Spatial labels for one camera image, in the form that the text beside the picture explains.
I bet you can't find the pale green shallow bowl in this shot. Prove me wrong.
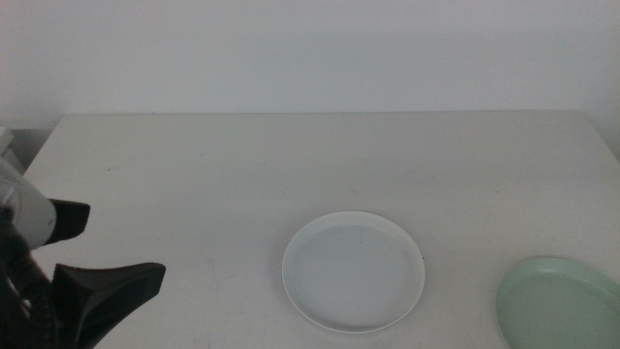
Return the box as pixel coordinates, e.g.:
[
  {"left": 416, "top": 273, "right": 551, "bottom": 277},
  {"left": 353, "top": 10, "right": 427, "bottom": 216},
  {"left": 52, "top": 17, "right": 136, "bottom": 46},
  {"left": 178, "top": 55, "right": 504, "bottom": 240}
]
[{"left": 494, "top": 256, "right": 620, "bottom": 349}]

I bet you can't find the white shallow bowl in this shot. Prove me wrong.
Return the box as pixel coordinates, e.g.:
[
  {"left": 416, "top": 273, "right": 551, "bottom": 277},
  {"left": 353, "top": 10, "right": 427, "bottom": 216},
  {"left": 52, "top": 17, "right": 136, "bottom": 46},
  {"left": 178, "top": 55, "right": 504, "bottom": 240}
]
[{"left": 281, "top": 209, "right": 427, "bottom": 335}]

